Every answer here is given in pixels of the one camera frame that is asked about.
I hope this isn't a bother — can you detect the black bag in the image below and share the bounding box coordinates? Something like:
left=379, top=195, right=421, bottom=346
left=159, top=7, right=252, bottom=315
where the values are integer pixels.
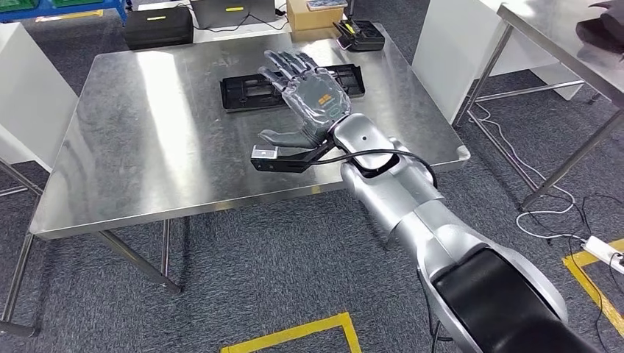
left=575, top=0, right=624, bottom=57

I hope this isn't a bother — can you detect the black tool case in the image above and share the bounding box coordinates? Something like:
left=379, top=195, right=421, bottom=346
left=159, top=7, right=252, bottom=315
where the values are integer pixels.
left=121, top=5, right=195, bottom=51

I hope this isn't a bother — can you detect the white floor cable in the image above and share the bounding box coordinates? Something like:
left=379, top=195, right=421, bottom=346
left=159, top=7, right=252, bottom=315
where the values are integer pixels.
left=469, top=102, right=586, bottom=241

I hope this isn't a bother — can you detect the stainless steel workbench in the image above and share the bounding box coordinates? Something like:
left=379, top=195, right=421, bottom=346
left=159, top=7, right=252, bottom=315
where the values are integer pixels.
left=0, top=21, right=472, bottom=338

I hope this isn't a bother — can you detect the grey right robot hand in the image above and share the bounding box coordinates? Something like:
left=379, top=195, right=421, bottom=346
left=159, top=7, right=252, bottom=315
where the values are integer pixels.
left=257, top=49, right=352, bottom=151

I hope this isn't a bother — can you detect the yellow floor tape square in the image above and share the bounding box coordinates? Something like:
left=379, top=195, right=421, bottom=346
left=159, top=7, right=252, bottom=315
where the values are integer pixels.
left=219, top=311, right=364, bottom=353
left=561, top=238, right=624, bottom=338

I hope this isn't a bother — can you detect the black robot tether cable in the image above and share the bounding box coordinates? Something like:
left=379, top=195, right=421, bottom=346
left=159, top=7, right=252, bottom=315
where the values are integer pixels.
left=415, top=268, right=444, bottom=353

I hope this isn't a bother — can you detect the black plastic panel part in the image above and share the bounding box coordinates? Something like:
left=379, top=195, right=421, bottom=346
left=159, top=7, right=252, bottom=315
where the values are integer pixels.
left=219, top=63, right=366, bottom=114

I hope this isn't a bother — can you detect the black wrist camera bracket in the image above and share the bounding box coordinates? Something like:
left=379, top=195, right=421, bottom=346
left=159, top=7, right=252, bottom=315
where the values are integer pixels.
left=250, top=138, right=338, bottom=175

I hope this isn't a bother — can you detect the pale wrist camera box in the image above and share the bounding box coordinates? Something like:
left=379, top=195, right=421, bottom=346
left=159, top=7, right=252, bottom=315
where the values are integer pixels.
left=250, top=145, right=280, bottom=161

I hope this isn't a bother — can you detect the white cabinet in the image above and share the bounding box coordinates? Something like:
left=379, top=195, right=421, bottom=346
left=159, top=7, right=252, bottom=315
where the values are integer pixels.
left=411, top=0, right=586, bottom=126
left=0, top=21, right=79, bottom=172

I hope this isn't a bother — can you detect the white power strip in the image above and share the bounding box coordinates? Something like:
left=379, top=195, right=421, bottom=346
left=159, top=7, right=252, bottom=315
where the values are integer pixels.
left=581, top=235, right=624, bottom=276

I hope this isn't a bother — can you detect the black tool tray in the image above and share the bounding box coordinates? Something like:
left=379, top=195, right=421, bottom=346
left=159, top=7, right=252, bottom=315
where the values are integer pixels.
left=333, top=18, right=386, bottom=53

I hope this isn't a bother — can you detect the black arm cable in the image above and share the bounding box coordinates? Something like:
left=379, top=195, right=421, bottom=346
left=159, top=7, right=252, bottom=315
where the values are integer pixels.
left=309, top=148, right=439, bottom=190

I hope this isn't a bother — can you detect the cardboard box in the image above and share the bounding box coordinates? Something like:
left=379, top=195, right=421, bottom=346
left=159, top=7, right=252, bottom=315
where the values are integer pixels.
left=286, top=0, right=345, bottom=32

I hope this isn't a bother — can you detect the dark grey case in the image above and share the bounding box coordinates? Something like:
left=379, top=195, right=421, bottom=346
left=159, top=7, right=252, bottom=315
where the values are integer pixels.
left=190, top=0, right=278, bottom=29

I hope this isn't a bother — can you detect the black floor cable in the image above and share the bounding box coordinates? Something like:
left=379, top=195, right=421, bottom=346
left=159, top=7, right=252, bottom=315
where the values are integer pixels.
left=528, top=192, right=624, bottom=353

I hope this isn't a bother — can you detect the stainless steel table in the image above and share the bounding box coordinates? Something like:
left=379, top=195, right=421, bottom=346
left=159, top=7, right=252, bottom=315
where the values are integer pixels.
left=453, top=0, right=624, bottom=211

